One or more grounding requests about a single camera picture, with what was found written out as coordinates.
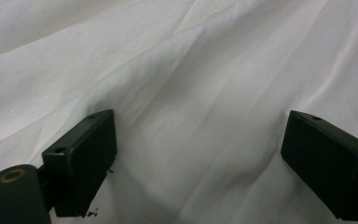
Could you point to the white ruffled skirt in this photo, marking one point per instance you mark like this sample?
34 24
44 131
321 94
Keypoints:
199 77

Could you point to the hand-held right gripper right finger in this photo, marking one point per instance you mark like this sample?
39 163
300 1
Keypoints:
329 168

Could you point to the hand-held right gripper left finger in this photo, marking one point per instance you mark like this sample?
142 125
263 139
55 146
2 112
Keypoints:
80 161

